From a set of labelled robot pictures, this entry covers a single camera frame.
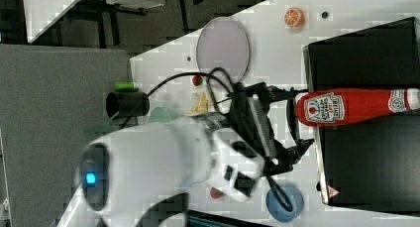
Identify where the large grey round plate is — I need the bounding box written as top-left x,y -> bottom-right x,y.
196,17 -> 251,83

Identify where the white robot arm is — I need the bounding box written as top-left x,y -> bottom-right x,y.
55,82 -> 313,227

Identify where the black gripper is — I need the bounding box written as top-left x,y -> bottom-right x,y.
229,82 -> 314,174

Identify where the small red strawberry toy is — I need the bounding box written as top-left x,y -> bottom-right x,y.
192,75 -> 203,86

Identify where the red green strawberry toy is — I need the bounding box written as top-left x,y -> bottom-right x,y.
210,187 -> 224,199

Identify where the black toaster oven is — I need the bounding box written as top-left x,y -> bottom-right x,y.
290,17 -> 419,216

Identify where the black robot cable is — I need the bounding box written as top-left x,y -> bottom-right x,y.
118,66 -> 295,211

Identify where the green colander basket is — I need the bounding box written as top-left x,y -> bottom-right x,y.
149,107 -> 182,123

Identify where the red ketchup bottle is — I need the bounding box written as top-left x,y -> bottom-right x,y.
294,88 -> 419,127

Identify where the peeled banana toy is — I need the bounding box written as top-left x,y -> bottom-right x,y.
186,92 -> 208,115

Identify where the orange slice toy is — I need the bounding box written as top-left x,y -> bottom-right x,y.
283,7 -> 305,28

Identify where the blue bowl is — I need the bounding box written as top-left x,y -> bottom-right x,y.
265,186 -> 304,223

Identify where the black cylinder post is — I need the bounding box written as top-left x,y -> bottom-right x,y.
105,92 -> 150,117

